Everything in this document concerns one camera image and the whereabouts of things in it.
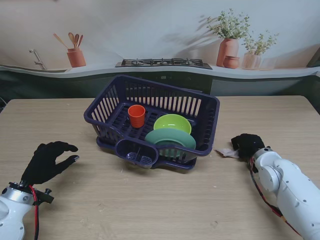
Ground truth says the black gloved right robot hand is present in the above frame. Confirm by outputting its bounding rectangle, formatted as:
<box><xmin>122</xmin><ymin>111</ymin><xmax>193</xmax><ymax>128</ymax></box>
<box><xmin>230</xmin><ymin>133</ymin><xmax>266</xmax><ymax>159</ymax></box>

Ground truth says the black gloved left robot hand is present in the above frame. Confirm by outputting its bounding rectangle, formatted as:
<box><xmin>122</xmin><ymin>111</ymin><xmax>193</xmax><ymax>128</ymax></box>
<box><xmin>20</xmin><ymin>141</ymin><xmax>80</xmax><ymax>187</ymax></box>

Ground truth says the grey wiping cloth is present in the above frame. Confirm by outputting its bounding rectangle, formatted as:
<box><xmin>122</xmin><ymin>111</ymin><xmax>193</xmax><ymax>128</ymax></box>
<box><xmin>214</xmin><ymin>147</ymin><xmax>241</xmax><ymax>160</ymax></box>

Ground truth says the teal plate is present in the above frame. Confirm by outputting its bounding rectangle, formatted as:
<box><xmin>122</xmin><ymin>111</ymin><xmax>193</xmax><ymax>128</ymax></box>
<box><xmin>144</xmin><ymin>127</ymin><xmax>197</xmax><ymax>161</ymax></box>

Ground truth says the lime green bowl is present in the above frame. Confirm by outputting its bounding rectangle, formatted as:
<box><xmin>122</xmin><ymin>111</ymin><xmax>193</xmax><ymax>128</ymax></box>
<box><xmin>152</xmin><ymin>113</ymin><xmax>193</xmax><ymax>136</ymax></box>

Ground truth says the orange cup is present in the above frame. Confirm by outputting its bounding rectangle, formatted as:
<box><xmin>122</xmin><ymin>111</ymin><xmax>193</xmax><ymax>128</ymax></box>
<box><xmin>127</xmin><ymin>104</ymin><xmax>146</xmax><ymax>129</ymax></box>

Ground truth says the purple plastic dish rack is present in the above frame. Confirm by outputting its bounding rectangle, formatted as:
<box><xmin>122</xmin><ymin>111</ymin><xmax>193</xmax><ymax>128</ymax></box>
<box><xmin>83</xmin><ymin>74</ymin><xmax>221</xmax><ymax>170</ymax></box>

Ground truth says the printed kitchen scene backdrop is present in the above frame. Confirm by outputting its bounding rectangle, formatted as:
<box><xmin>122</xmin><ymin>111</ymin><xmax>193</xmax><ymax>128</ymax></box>
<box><xmin>0</xmin><ymin>0</ymin><xmax>320</xmax><ymax>101</ymax></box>

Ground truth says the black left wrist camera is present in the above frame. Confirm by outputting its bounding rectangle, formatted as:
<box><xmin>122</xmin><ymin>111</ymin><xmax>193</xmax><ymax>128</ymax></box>
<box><xmin>33</xmin><ymin>188</ymin><xmax>55</xmax><ymax>206</ymax></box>

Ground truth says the red black right arm cable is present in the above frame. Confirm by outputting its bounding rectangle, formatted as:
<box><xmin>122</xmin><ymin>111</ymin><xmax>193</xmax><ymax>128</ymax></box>
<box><xmin>248</xmin><ymin>157</ymin><xmax>301</xmax><ymax>237</ymax></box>

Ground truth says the red black arm cable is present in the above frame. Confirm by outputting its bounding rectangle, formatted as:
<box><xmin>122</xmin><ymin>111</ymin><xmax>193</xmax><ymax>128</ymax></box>
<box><xmin>27</xmin><ymin>184</ymin><xmax>41</xmax><ymax>240</ymax></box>
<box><xmin>248</xmin><ymin>157</ymin><xmax>301</xmax><ymax>237</ymax></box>

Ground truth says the red black left arm cable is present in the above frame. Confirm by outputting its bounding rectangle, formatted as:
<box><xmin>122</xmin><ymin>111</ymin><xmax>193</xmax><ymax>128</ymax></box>
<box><xmin>27</xmin><ymin>184</ymin><xmax>41</xmax><ymax>240</ymax></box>

